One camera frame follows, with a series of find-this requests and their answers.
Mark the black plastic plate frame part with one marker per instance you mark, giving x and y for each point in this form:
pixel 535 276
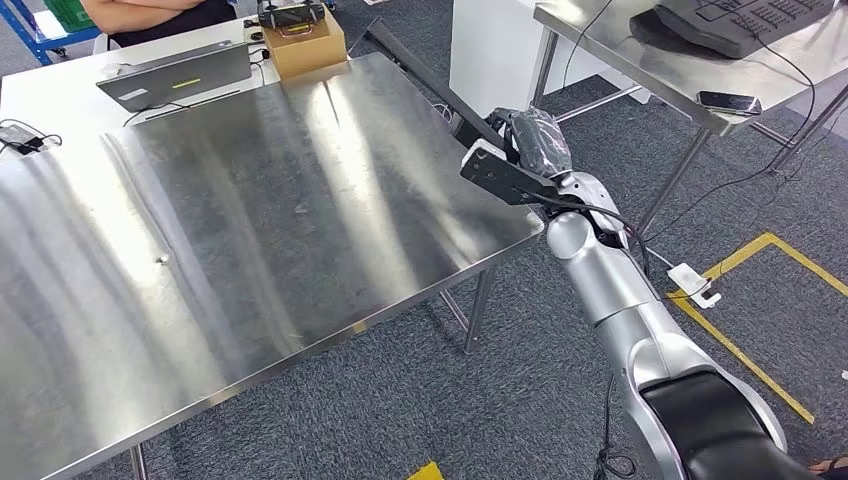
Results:
pixel 430 83

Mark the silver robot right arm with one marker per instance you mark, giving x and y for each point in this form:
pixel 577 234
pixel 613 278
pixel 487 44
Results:
pixel 609 285

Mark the stainless steel workbench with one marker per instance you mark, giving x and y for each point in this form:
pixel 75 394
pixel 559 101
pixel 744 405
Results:
pixel 265 232

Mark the blue metal shelf rack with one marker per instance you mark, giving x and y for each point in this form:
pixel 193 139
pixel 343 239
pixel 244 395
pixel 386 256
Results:
pixel 26 30

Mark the white cabinet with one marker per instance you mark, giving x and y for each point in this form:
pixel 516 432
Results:
pixel 490 46

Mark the brown cardboard box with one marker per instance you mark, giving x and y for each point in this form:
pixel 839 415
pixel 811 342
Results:
pixel 305 56

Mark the yellow floor tape square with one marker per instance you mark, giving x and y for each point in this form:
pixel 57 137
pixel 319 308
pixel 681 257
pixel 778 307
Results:
pixel 427 473
pixel 742 361

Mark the black handheld device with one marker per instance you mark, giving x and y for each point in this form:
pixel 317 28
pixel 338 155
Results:
pixel 291 16

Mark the white power strip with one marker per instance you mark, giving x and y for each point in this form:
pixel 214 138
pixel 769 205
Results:
pixel 692 283

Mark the stainless steel table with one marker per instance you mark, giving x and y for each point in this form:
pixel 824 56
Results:
pixel 636 66

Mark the grey laptop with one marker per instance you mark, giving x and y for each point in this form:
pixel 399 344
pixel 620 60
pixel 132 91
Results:
pixel 179 79

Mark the black smartphone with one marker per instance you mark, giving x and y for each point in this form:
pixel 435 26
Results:
pixel 729 102

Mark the white desk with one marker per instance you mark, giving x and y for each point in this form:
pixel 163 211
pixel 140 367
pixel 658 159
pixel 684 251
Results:
pixel 66 99

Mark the black power adapter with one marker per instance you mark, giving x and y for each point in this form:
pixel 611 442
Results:
pixel 20 140

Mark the green plastic bin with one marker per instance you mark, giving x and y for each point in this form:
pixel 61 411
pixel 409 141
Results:
pixel 69 13

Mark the black camera bracket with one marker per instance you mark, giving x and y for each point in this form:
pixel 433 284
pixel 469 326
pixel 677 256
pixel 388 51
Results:
pixel 503 179

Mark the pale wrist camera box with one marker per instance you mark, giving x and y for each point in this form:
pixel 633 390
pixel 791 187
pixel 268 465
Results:
pixel 478 150

